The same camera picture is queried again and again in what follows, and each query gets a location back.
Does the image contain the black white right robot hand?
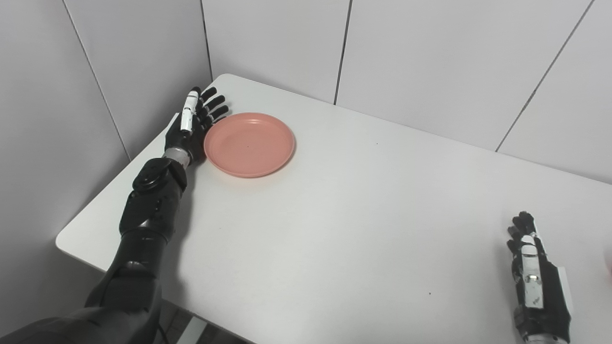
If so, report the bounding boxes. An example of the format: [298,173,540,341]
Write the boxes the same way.
[507,211,573,342]

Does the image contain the pink round plate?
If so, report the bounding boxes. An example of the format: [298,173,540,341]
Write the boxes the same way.
[203,112,295,179]

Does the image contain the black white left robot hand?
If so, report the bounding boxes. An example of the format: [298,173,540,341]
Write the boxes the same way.
[164,86,230,166]

